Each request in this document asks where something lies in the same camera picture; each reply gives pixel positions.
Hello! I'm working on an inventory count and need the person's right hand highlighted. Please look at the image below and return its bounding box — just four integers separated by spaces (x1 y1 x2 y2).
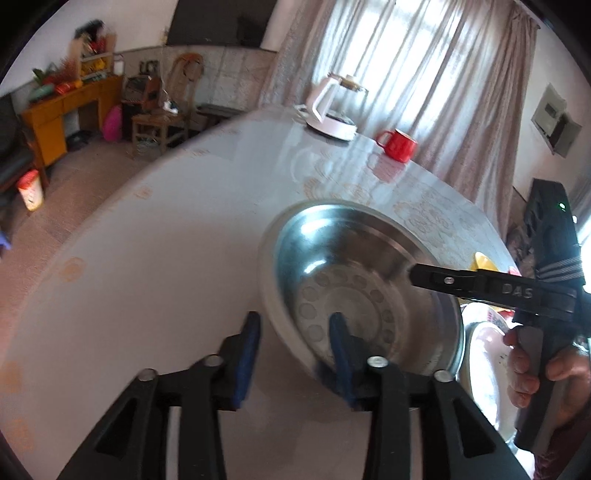
502 325 591 428

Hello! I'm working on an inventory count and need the white and red trash bin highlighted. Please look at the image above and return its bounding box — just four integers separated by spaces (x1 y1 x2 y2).
17 169 45 212

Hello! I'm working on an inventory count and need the black armchair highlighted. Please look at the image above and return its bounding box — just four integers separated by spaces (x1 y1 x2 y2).
0 95 47 195

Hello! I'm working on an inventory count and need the red mug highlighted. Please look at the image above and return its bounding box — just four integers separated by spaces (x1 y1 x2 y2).
375 129 419 163

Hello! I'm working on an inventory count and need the pink bag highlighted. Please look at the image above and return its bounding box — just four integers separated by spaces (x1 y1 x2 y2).
102 104 123 142

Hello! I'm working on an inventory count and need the brown wooden chair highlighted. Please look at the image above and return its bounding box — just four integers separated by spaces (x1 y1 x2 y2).
131 53 204 158

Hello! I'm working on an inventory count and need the patterned cushioned chair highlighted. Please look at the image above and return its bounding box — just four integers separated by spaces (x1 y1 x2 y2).
505 219 533 260

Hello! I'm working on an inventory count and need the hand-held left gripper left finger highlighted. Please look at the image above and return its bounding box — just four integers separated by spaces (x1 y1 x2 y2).
60 311 263 480

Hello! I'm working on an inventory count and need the grey electrical panel box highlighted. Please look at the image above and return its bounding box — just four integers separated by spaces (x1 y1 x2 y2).
531 83 583 158

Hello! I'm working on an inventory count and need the potted green plant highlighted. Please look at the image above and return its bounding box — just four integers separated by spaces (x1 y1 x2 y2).
30 65 61 100

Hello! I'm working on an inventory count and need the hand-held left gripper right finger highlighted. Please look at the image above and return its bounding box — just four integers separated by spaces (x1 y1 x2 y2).
328 312 532 480

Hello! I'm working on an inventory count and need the black flat-screen television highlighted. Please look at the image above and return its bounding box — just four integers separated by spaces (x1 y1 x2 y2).
166 0 278 49

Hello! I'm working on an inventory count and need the stainless steel bowl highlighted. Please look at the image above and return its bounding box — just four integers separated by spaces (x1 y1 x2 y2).
259 199 465 398

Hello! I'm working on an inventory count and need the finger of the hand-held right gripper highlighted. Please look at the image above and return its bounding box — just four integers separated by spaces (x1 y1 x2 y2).
410 263 578 320

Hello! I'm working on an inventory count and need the orange wooden desk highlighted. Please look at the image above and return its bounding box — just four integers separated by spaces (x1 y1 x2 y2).
21 74 125 169

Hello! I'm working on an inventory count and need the dark speaker box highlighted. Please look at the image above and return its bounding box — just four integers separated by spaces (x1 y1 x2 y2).
122 76 160 104

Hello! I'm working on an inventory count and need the white plate with red characters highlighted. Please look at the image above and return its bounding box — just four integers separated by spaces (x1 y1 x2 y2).
459 307 520 455

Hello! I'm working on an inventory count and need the small cluttered desk shelf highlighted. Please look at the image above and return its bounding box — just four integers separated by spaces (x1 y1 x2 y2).
74 21 116 84

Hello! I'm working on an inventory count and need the grey sheer window curtain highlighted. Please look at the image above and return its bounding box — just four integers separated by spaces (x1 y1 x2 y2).
261 0 541 217

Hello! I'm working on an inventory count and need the yellow plastic bowl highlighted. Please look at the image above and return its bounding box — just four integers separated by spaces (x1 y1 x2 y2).
470 252 498 273

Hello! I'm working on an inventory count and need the white electric glass kettle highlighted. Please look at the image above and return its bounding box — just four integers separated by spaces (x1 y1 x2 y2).
295 71 370 141

